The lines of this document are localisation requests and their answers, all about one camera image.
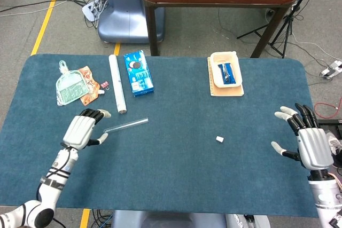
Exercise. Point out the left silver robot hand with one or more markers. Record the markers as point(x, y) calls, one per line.
point(78, 130)

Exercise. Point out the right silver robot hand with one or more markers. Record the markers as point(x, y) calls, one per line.
point(314, 145)

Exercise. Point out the clear glass tube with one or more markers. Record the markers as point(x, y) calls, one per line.
point(128, 125)

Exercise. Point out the small white cap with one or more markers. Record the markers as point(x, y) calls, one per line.
point(220, 139)

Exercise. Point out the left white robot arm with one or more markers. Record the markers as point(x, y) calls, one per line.
point(50, 185)

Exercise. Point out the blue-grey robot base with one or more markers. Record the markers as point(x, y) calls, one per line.
point(125, 11)

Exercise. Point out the grey sneaker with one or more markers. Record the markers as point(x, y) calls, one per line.
point(335, 142)

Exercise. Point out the black floor plate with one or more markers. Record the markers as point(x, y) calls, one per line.
point(335, 126)

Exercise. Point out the green plastic mini dustpan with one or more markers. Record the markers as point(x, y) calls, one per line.
point(70, 86)

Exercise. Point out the orange spouted snack pouch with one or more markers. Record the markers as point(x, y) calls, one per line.
point(92, 83)

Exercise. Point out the red binder clip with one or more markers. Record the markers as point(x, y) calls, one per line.
point(104, 85)

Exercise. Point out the white paper roll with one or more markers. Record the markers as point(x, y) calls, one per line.
point(117, 86)

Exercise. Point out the white floor power strip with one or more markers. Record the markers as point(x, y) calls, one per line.
point(330, 70)

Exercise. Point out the blue cookie box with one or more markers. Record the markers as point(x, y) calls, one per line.
point(139, 75)

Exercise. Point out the beige spiral notebook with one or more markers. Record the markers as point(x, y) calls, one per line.
point(227, 92)

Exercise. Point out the blue felt table cloth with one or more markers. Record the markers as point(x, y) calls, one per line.
point(173, 172)

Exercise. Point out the blue snack packet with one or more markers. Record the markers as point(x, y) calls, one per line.
point(227, 74)

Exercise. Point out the white power strip with plugs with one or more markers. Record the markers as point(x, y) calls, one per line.
point(88, 11)

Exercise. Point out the cream plastic container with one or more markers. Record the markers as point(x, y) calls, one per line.
point(215, 78)

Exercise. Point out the grey robot torso base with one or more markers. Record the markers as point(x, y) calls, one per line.
point(160, 221)

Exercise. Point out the black tripod stand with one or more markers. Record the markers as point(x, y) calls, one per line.
point(287, 25)

